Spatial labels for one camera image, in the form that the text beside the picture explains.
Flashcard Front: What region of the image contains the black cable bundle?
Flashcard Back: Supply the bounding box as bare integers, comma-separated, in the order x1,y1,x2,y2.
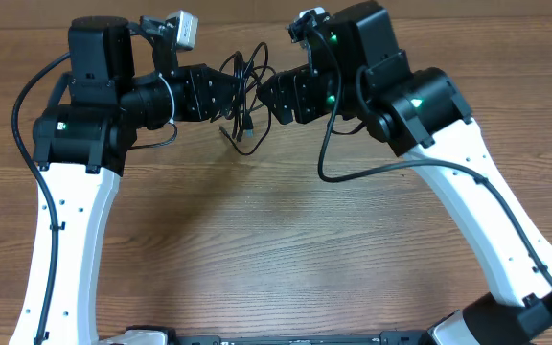
211,41,277,157

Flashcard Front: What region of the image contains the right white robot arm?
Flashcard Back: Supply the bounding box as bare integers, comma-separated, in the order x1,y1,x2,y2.
258,1,552,344

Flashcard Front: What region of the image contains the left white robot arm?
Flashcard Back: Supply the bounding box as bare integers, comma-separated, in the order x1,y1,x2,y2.
11,11,242,344

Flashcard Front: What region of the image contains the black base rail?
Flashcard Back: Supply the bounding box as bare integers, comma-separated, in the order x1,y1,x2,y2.
96,325,426,345

